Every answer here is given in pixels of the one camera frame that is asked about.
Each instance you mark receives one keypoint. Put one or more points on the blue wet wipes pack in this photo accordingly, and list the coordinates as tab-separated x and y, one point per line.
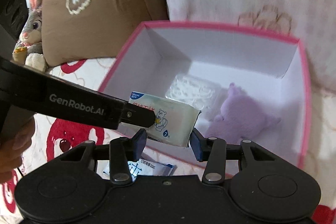
143	167

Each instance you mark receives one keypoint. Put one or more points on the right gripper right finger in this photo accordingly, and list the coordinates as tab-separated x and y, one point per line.
259	182

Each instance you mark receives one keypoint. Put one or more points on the clear plastic swab box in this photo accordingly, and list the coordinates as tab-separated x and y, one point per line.
191	90

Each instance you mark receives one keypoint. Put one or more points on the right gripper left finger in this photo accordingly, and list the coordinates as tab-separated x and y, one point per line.
68	186

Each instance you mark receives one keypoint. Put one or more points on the white bear tissue pack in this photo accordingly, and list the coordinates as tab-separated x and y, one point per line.
174	121

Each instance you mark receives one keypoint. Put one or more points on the brown embroidered cushion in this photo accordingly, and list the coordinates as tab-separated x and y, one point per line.
87	29

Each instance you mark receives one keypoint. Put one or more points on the purple plush toy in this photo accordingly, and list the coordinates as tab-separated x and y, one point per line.
241	117

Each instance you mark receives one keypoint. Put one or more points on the pink cardboard box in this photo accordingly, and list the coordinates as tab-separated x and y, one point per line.
269	67

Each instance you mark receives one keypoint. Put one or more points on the person's left hand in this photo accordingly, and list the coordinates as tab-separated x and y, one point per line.
11	150

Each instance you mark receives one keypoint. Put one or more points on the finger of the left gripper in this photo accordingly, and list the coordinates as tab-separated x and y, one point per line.
137	116

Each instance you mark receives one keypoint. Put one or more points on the grey bunny plush toy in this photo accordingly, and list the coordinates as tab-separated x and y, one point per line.
28	50

